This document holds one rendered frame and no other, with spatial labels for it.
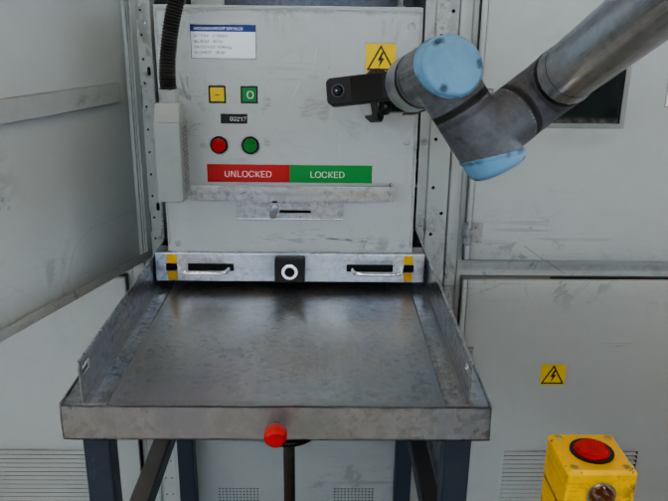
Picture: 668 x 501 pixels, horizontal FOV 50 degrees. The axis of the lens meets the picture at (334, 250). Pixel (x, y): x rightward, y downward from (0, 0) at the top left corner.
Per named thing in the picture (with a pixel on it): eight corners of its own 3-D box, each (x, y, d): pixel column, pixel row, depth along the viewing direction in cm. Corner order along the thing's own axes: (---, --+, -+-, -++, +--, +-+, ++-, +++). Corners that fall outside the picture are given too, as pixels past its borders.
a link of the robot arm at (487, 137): (552, 142, 105) (508, 70, 103) (494, 187, 102) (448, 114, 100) (517, 149, 114) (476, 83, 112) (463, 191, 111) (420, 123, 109)
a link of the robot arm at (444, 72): (450, 114, 99) (411, 52, 97) (416, 124, 111) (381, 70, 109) (500, 77, 101) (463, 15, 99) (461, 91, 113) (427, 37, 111)
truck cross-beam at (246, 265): (423, 282, 146) (424, 254, 144) (156, 280, 145) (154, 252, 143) (419, 273, 151) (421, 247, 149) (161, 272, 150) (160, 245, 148)
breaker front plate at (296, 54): (411, 260, 145) (421, 11, 130) (169, 259, 144) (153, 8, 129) (410, 258, 146) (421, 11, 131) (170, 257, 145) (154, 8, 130)
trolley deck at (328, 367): (489, 440, 105) (492, 405, 103) (63, 439, 104) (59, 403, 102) (426, 278, 169) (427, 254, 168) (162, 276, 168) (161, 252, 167)
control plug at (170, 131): (184, 203, 130) (179, 104, 124) (157, 202, 130) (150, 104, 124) (192, 193, 137) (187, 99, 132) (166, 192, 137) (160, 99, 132)
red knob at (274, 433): (286, 450, 100) (286, 430, 99) (263, 450, 100) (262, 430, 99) (287, 432, 104) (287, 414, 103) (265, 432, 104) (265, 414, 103)
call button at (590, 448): (613, 469, 82) (615, 456, 82) (579, 468, 82) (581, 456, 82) (600, 448, 86) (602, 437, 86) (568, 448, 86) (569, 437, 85)
